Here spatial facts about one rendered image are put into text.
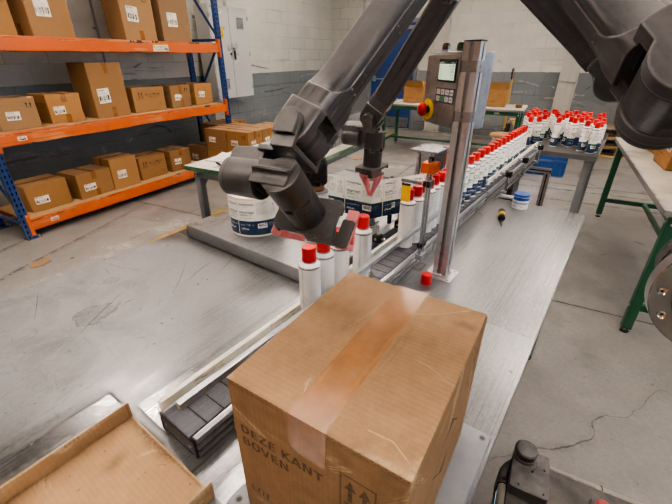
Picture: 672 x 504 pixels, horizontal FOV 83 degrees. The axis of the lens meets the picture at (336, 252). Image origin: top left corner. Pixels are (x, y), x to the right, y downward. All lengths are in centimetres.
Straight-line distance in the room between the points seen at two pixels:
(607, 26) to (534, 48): 816
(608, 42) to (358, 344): 44
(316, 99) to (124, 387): 73
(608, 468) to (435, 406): 162
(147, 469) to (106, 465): 7
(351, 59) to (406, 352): 40
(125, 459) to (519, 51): 851
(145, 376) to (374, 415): 64
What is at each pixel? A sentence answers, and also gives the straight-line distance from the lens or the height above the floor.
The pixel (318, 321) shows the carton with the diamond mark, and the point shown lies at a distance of 56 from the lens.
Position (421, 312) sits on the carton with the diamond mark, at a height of 112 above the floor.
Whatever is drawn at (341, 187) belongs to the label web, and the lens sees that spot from 146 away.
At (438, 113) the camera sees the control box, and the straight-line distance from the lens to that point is 118.
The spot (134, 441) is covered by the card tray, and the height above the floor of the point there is 83.
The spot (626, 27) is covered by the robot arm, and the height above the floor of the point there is 149.
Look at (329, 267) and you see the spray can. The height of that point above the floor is 101.
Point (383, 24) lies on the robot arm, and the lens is 59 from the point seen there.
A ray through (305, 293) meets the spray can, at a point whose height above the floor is 97.
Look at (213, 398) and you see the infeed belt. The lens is 81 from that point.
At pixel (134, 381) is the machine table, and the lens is 98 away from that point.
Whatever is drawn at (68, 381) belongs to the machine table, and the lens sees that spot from 105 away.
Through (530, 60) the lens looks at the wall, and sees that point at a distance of 869.
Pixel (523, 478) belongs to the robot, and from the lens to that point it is 151.
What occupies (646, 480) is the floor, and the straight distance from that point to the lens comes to 210.
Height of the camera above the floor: 146
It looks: 27 degrees down
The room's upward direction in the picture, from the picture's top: straight up
